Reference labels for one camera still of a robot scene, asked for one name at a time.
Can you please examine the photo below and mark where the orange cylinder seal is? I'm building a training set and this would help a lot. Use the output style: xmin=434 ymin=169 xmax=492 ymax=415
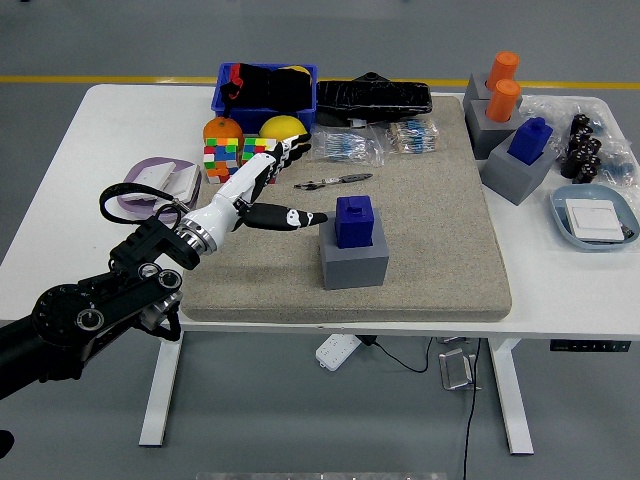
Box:
xmin=485 ymin=50 xmax=521 ymax=91
xmin=485 ymin=78 xmax=522 ymax=124

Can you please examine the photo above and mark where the long black floor cable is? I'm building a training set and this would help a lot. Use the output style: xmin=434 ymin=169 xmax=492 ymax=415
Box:
xmin=460 ymin=338 xmax=482 ymax=480

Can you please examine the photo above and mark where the grey-brown table mat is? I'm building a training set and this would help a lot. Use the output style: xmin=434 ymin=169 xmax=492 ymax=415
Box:
xmin=179 ymin=95 xmax=514 ymax=324

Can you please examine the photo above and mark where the black power cable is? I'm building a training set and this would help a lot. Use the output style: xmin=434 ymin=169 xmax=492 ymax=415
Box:
xmin=372 ymin=337 xmax=432 ymax=374

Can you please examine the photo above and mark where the clear bag of blue resistors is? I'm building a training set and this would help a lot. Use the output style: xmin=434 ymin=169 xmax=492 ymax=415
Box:
xmin=307 ymin=124 xmax=387 ymax=167

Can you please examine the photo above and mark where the silver metal bracket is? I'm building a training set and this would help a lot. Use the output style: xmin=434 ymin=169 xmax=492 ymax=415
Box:
xmin=438 ymin=348 xmax=484 ymax=392

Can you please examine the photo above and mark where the black plastic-wrapped long object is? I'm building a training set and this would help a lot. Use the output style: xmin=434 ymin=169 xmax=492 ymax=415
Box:
xmin=316 ymin=71 xmax=434 ymax=121

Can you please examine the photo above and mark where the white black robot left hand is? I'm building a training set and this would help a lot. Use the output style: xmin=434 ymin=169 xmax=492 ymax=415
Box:
xmin=185 ymin=132 xmax=330 ymax=249

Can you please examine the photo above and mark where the white wall switch panel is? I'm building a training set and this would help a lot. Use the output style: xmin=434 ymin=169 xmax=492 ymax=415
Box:
xmin=564 ymin=198 xmax=629 ymax=245
xmin=152 ymin=164 xmax=203 ymax=214
xmin=122 ymin=161 xmax=177 ymax=203

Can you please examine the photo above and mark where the yellow lemon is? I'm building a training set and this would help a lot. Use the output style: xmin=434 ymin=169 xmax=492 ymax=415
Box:
xmin=258 ymin=114 xmax=309 ymax=142

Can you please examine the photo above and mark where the clear bag of blue parts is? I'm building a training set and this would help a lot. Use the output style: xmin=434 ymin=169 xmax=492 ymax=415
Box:
xmin=597 ymin=142 xmax=640 ymax=189

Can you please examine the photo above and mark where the blue square seal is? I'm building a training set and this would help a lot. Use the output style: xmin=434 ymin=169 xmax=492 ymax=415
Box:
xmin=507 ymin=117 xmax=554 ymax=166
xmin=334 ymin=195 xmax=376 ymax=249

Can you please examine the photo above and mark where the purple plastic tray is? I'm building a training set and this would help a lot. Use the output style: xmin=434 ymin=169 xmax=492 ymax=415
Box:
xmin=116 ymin=156 xmax=203 ymax=225

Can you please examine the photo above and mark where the black cloth bag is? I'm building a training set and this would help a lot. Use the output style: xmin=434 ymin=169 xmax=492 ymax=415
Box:
xmin=219 ymin=62 xmax=314 ymax=111

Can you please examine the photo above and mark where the multicolour puzzle cube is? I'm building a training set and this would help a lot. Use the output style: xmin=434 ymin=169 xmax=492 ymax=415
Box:
xmin=202 ymin=137 xmax=242 ymax=185
xmin=241 ymin=137 xmax=279 ymax=184

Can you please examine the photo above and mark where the white power strip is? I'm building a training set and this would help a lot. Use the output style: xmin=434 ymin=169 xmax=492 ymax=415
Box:
xmin=314 ymin=333 xmax=362 ymax=373

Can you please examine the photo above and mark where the black table control panel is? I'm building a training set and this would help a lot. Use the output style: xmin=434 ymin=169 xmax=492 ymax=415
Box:
xmin=549 ymin=339 xmax=631 ymax=353

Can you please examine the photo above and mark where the blue plastic bin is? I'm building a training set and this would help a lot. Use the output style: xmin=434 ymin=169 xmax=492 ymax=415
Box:
xmin=209 ymin=62 xmax=319 ymax=132

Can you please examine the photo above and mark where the orange fruit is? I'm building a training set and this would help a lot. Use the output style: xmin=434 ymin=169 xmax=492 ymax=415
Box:
xmin=202 ymin=116 xmax=245 ymax=146

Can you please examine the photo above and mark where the grey round-hole seal holder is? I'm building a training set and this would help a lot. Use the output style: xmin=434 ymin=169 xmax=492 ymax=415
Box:
xmin=462 ymin=72 xmax=524 ymax=121
xmin=464 ymin=97 xmax=524 ymax=161

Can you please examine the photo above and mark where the white table leg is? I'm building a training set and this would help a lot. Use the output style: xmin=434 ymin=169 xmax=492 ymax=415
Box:
xmin=138 ymin=329 xmax=185 ymax=448
xmin=488 ymin=337 xmax=535 ymax=456

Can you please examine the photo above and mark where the clear bag of black capacitors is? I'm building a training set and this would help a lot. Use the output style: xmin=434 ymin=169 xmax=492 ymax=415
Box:
xmin=549 ymin=97 xmax=632 ymax=186

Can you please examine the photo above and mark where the small metal hand tool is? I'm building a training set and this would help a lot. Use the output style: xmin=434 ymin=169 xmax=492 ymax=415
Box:
xmin=293 ymin=172 xmax=374 ymax=192

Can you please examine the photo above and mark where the clear bag of brown resistors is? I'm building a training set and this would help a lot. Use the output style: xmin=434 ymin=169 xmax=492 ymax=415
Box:
xmin=372 ymin=119 xmax=442 ymax=157

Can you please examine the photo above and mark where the grey square seal holder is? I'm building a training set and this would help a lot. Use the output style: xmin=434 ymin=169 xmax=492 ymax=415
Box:
xmin=480 ymin=130 xmax=559 ymax=206
xmin=318 ymin=209 xmax=390 ymax=291

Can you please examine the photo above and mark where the clear plastic bag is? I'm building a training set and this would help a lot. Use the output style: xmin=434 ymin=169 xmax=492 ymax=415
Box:
xmin=519 ymin=94 xmax=576 ymax=130

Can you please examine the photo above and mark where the light blue plastic tray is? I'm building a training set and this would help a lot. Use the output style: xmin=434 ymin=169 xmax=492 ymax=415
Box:
xmin=549 ymin=183 xmax=640 ymax=253

